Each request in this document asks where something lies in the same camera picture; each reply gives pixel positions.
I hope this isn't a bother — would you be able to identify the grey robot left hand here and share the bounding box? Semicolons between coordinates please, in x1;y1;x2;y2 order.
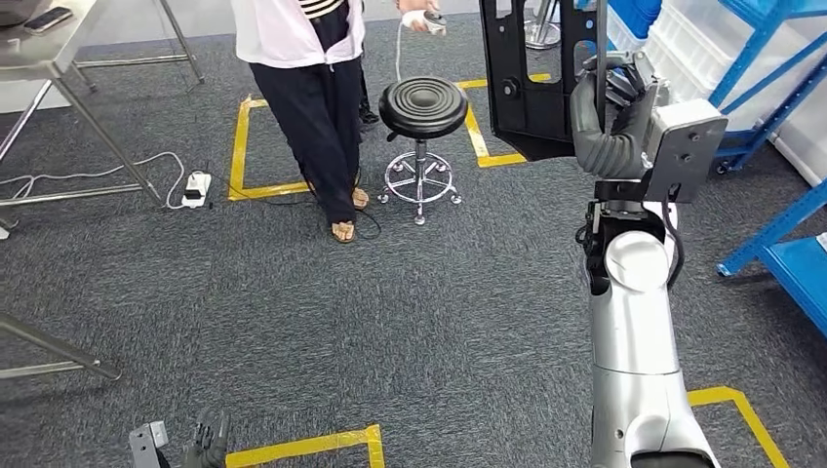
182;409;232;468

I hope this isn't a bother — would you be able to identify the long black plastic part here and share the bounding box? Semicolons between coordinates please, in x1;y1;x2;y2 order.
479;0;611;163

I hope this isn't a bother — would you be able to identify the yellow floor tape square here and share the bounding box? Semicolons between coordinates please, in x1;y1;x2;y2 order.
227;95;318;203
688;386;793;468
453;72;554;171
224;424;385;468

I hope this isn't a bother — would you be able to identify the white power strip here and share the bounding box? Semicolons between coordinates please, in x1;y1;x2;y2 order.
180;171;214;210

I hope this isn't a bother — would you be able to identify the person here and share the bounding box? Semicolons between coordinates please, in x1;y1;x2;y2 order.
230;0;447;246

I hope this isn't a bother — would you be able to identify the black round stool chrome base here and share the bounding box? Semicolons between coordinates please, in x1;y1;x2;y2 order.
377;76;470;227

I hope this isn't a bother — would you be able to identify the stainless steel table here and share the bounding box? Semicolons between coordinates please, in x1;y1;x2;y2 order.
0;0;207;235

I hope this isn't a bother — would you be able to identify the black smartphone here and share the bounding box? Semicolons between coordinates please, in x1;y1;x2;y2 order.
23;6;74;35

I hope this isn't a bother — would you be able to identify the person's hand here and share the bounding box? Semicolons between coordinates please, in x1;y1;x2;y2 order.
397;0;441;32

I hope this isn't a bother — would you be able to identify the blue plastic crate stack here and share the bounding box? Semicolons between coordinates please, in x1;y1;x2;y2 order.
607;0;663;40

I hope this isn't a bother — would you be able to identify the white plastic crate stack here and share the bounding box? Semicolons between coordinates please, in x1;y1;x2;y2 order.
646;0;827;188

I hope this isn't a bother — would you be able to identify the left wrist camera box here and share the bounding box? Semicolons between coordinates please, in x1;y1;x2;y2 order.
128;420;171;468

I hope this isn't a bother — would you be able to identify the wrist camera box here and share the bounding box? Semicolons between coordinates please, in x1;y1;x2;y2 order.
128;420;171;468
643;97;730;205

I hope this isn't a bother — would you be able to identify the thin black floor cable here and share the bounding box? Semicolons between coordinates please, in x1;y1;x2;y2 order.
206;171;383;242

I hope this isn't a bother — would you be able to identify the white power cable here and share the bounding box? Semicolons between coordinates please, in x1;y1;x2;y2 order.
0;151;188;212

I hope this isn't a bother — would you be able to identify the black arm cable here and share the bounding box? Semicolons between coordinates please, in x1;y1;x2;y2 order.
658;187;687;292

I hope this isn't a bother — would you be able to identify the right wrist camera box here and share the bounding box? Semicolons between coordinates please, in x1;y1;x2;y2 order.
643;97;730;205

